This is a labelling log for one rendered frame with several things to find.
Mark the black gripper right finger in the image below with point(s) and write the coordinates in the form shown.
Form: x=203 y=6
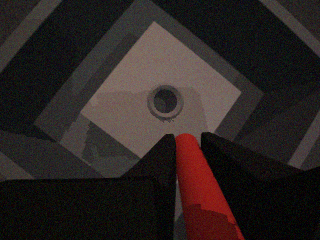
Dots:
x=268 y=199

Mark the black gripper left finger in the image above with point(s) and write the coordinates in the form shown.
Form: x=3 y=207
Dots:
x=139 y=205

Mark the red peg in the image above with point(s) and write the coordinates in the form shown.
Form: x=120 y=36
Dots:
x=205 y=210

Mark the grey square plate with hole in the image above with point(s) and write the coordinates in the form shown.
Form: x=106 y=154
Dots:
x=158 y=65

